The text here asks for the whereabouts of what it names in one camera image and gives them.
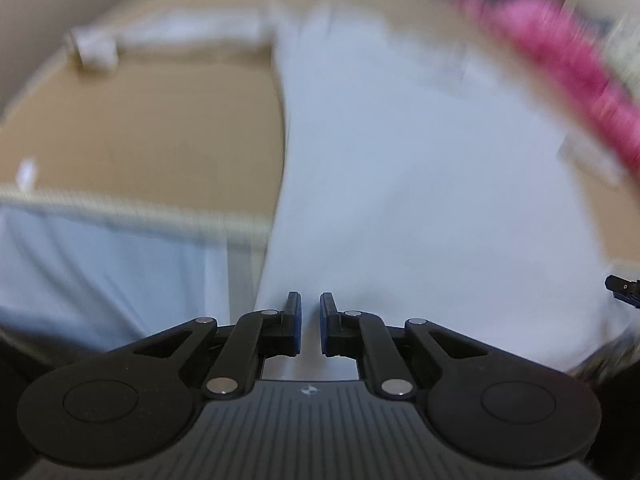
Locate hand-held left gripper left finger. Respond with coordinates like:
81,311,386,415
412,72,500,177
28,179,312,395
133,291,303,401

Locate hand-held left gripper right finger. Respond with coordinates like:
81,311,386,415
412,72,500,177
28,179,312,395
319,292,493,401

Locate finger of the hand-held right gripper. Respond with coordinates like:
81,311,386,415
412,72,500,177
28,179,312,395
604,275,640,307

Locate white long-sleeved garment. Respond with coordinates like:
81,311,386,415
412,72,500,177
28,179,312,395
67,0,637,382

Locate pale bluish cloth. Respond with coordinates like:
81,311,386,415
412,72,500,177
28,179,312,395
0,199,268,343

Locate pink cloth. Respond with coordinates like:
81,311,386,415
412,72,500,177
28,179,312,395
454,0,640,181

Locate small white paper tag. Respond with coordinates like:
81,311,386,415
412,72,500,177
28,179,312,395
16,158,39,192

